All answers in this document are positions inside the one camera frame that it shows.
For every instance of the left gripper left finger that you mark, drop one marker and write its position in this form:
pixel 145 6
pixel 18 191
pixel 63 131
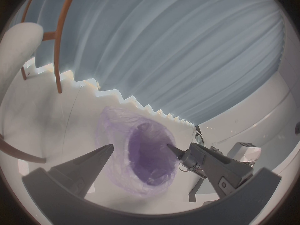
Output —
pixel 79 170

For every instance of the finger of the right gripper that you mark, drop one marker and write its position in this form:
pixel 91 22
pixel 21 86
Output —
pixel 174 151

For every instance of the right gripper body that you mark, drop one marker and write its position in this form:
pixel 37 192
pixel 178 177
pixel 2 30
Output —
pixel 188 160

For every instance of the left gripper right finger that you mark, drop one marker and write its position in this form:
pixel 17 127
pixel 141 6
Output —
pixel 218 170

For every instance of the purple plastic bag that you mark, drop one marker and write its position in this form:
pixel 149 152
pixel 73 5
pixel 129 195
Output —
pixel 150 153

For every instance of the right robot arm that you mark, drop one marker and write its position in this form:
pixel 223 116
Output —
pixel 246 152

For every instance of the white and blue litter box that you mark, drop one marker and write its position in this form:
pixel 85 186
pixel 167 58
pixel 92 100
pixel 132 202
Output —
pixel 198 138

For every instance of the blue-green curtain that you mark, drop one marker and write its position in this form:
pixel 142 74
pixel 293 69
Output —
pixel 164 43

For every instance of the white wooden chair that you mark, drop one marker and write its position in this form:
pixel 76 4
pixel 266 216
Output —
pixel 21 46

